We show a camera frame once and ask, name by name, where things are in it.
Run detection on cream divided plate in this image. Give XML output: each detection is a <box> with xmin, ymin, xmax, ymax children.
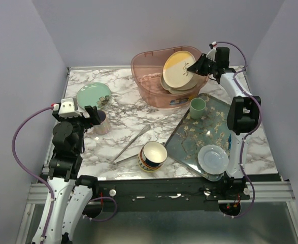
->
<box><xmin>160</xmin><ymin>76</ymin><xmax>198</xmax><ymax>94</ymax></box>

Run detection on colourful striped bowl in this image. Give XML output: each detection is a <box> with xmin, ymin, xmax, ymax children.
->
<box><xmin>137</xmin><ymin>141</ymin><xmax>168</xmax><ymax>172</ymax></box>

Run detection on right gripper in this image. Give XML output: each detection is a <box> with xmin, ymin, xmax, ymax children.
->
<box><xmin>187</xmin><ymin>53</ymin><xmax>217</xmax><ymax>76</ymax></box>

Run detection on green plate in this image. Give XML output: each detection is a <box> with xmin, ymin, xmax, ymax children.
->
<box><xmin>76</xmin><ymin>82</ymin><xmax>111</xmax><ymax>109</ymax></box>

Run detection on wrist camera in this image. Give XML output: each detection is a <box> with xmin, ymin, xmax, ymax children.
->
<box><xmin>52</xmin><ymin>98</ymin><xmax>81</xmax><ymax>120</ymax></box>
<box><xmin>206</xmin><ymin>41</ymin><xmax>217</xmax><ymax>61</ymax></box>

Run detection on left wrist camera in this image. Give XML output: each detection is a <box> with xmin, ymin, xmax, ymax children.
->
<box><xmin>52</xmin><ymin>98</ymin><xmax>81</xmax><ymax>120</ymax></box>

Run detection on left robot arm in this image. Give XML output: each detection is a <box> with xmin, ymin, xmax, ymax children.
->
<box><xmin>31</xmin><ymin>102</ymin><xmax>101</xmax><ymax>243</ymax></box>

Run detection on iridescent pink mug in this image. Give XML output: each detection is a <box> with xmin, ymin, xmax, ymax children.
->
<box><xmin>89</xmin><ymin>110</ymin><xmax>111</xmax><ymax>135</ymax></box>

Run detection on green plastic cup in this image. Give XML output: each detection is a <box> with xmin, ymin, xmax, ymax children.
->
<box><xmin>189</xmin><ymin>98</ymin><xmax>206</xmax><ymax>119</ymax></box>

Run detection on light blue saucer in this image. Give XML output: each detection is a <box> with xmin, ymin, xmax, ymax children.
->
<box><xmin>197</xmin><ymin>145</ymin><xmax>229</xmax><ymax>175</ymax></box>

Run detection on pink transparent plastic bin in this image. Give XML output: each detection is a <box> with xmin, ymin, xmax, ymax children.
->
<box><xmin>131</xmin><ymin>46</ymin><xmax>209</xmax><ymax>108</ymax></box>

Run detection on metal tongs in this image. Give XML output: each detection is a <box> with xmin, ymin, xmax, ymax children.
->
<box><xmin>113</xmin><ymin>124</ymin><xmax>151</xmax><ymax>162</ymax></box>

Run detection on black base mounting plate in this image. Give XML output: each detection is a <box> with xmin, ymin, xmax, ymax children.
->
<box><xmin>86</xmin><ymin>177</ymin><xmax>250</xmax><ymax>212</ymax></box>

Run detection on floral blossom tray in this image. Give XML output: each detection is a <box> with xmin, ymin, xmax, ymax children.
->
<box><xmin>165</xmin><ymin>93</ymin><xmax>230</xmax><ymax>181</ymax></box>

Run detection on blue metallic fork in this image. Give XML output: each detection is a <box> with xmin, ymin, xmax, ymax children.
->
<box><xmin>227</xmin><ymin>135</ymin><xmax>231</xmax><ymax>151</ymax></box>

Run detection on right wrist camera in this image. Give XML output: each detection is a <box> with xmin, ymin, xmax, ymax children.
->
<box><xmin>206</xmin><ymin>41</ymin><xmax>217</xmax><ymax>61</ymax></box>

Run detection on yellow cream ceramic plate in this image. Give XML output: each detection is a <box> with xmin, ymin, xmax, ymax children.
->
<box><xmin>162</xmin><ymin>51</ymin><xmax>196</xmax><ymax>88</ymax></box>

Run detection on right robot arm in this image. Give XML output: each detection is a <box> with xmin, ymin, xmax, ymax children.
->
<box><xmin>187</xmin><ymin>44</ymin><xmax>261</xmax><ymax>199</ymax></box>

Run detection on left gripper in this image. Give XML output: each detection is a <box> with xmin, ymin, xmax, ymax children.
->
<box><xmin>53</xmin><ymin>105</ymin><xmax>101</xmax><ymax>154</ymax></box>

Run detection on pink cream ceramic plate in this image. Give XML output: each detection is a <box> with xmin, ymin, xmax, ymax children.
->
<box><xmin>175</xmin><ymin>78</ymin><xmax>198</xmax><ymax>91</ymax></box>

